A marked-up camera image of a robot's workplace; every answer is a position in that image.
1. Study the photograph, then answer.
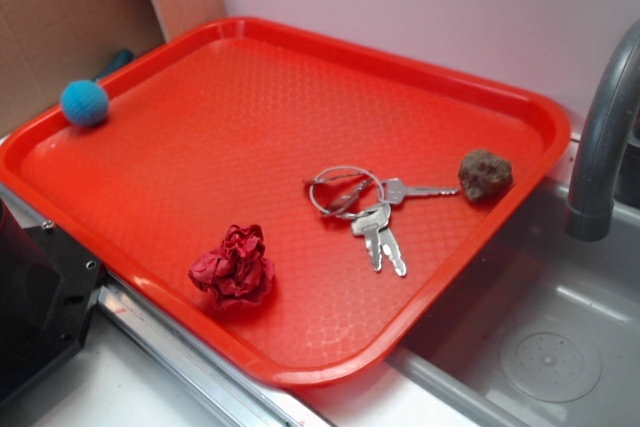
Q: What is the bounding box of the silver key lower left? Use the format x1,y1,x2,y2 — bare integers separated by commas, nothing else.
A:
351,206,388,272

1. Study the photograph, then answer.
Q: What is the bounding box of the silver key lower right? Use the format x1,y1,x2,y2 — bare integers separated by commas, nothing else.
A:
378,203,407,277

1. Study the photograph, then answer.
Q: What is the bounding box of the blue fuzzy ball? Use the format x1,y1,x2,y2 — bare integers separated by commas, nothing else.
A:
60,80,110,127

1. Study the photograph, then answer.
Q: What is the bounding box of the aluminium rail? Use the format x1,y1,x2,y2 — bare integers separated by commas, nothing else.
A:
0,181,306,427

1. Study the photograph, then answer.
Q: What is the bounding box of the crumpled red paper ball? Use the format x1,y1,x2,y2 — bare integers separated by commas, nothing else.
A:
188,224,275,311

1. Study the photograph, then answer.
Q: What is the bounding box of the grey faucet spout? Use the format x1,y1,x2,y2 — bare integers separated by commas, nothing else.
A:
565,23,639,242

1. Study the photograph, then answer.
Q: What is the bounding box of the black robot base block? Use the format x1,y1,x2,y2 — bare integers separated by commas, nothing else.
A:
1,204,104,408

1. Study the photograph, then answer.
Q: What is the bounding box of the grey plastic sink basin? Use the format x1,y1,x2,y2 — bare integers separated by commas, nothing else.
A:
389,181,639,426

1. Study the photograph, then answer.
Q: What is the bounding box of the teal handled tool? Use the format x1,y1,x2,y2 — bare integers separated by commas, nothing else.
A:
92,49,135,82

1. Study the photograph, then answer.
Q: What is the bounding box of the silver key pointing right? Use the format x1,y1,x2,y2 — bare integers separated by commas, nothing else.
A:
382,178,459,206

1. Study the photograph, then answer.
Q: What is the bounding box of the red plastic tray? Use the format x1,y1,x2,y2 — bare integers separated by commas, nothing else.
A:
1,19,571,388

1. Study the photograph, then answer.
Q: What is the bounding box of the brown rock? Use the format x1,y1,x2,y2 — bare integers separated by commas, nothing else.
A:
458,149,514,203

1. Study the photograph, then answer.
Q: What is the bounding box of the brown cardboard panel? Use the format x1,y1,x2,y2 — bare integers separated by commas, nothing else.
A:
1,0,226,134

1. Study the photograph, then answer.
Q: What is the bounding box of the silver key ring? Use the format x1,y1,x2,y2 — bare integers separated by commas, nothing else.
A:
302,165,387,221

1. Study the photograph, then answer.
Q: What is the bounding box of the silver key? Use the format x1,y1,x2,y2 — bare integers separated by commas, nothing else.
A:
351,206,388,272
378,203,407,277

